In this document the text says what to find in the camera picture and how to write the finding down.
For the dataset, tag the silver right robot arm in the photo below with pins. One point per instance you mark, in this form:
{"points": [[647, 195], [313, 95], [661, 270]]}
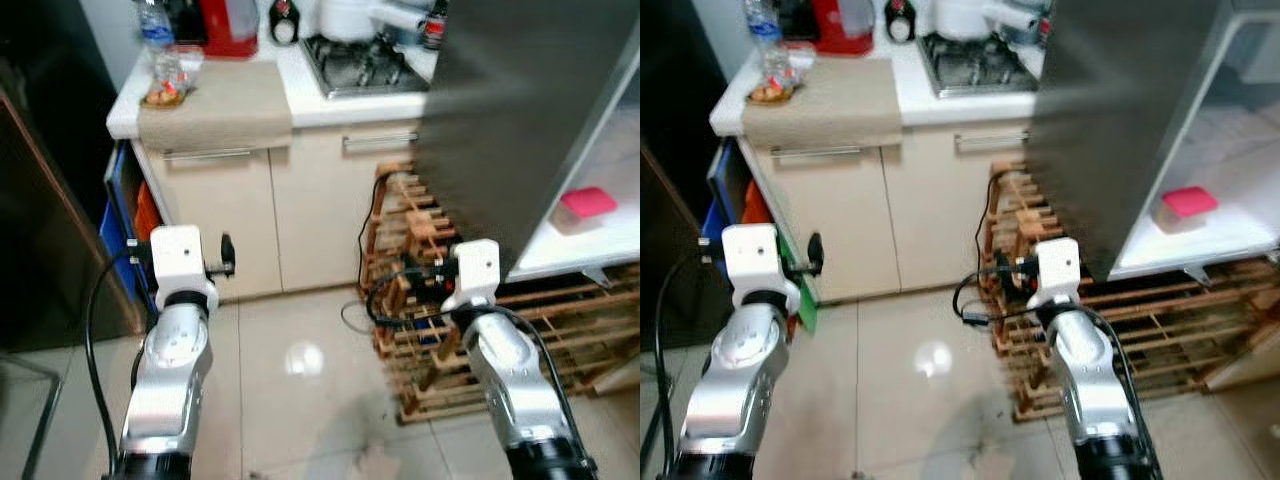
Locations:
{"points": [[510, 370], [1085, 370]]}

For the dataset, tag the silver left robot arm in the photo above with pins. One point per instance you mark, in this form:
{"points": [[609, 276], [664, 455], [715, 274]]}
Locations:
{"points": [[175, 350], [740, 360]]}

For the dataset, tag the grey steel fridge body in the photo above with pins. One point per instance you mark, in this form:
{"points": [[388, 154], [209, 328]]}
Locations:
{"points": [[1120, 110], [510, 110]]}

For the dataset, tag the orange plastic item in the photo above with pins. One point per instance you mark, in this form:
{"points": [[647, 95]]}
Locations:
{"points": [[755, 205], [147, 215]]}

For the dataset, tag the blue plastic crate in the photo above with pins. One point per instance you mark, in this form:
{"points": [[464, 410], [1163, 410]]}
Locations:
{"points": [[118, 220], [715, 200]]}

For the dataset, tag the wooden slatted rack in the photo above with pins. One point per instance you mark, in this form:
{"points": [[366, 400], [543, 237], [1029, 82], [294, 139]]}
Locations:
{"points": [[1180, 320], [560, 320]]}

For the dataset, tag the beige counter cloth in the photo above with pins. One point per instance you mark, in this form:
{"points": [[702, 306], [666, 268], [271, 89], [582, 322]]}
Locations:
{"points": [[215, 105]]}

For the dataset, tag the dark brown cupboard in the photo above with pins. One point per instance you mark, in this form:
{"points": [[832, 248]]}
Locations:
{"points": [[665, 230], [40, 200]]}

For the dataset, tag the pink lidded food container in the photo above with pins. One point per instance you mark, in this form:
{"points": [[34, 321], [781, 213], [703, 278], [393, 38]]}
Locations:
{"points": [[1188, 205], [588, 205]]}

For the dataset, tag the clear plastic snack bag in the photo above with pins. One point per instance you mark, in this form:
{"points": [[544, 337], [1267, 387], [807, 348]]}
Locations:
{"points": [[172, 75], [775, 72]]}

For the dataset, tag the steel gas stove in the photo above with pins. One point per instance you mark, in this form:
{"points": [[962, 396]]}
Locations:
{"points": [[975, 65], [360, 65]]}

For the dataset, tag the red kitchen appliance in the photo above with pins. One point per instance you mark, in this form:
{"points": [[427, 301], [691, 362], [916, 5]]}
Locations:
{"points": [[228, 25], [840, 25]]}

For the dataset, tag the round black bottle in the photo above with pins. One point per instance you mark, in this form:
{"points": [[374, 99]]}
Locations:
{"points": [[284, 25], [900, 22]]}

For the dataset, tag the clear plastic water bottle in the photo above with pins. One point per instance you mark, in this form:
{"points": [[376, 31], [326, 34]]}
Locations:
{"points": [[155, 25], [762, 20]]}

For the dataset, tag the dark bottle red label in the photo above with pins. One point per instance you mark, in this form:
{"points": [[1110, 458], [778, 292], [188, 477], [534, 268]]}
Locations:
{"points": [[434, 25], [1042, 25]]}

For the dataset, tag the white cooking pot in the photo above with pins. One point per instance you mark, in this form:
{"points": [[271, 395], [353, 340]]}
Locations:
{"points": [[350, 18], [965, 15]]}

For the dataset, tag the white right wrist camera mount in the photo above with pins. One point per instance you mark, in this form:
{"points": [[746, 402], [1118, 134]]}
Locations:
{"points": [[478, 268], [1058, 268]]}

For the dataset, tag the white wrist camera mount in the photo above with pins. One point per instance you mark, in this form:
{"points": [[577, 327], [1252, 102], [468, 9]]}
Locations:
{"points": [[478, 268], [1058, 268], [178, 255], [750, 255]]}

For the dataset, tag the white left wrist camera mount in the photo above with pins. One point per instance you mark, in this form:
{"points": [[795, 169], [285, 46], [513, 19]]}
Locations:
{"points": [[750, 255], [178, 255]]}

